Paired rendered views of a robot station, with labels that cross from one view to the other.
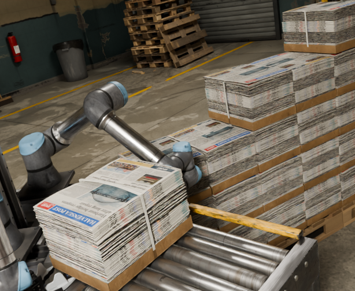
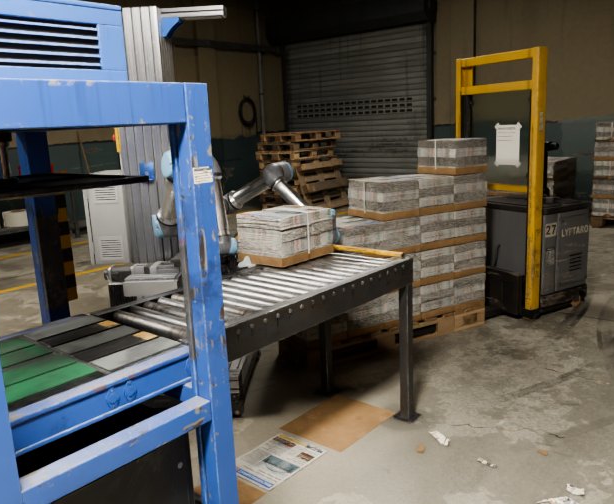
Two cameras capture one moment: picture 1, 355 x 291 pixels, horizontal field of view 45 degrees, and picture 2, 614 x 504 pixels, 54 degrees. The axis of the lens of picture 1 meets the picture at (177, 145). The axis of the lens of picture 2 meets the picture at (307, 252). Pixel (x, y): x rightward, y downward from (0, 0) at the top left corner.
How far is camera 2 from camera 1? 1.71 m
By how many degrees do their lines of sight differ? 10
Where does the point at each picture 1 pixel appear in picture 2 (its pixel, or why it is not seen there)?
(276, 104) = (403, 204)
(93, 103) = (271, 170)
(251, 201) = not seen: hidden behind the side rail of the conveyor
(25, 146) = not seen: hidden behind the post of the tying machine
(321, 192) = (435, 291)
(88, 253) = (271, 239)
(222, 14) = (368, 165)
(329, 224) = (441, 324)
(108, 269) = (283, 249)
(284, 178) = not seen: hidden behind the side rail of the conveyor
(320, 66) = (442, 182)
